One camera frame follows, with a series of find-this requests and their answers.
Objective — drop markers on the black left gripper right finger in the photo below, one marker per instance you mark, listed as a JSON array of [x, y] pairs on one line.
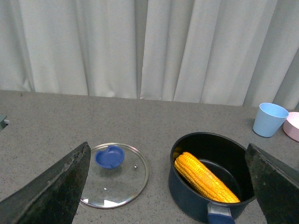
[[276, 186]]

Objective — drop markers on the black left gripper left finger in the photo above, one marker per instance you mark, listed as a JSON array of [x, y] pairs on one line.
[[52, 197]]

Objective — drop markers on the glass lid with blue knob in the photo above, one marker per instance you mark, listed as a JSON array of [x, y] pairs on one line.
[[117, 175]]

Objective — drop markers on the yellow corn cob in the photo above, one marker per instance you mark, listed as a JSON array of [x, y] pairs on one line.
[[203, 180]]

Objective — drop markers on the dark blue pot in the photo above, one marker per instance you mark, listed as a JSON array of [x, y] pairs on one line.
[[226, 159]]

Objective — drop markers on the pink bowl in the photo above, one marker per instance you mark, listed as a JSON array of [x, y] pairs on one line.
[[291, 126]]

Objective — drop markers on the light blue cup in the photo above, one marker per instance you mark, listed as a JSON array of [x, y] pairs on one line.
[[269, 119]]

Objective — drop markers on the grey object at table edge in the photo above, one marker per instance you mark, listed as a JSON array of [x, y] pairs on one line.
[[3, 122]]

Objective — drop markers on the white curtain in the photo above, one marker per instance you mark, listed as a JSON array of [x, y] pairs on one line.
[[229, 52]]

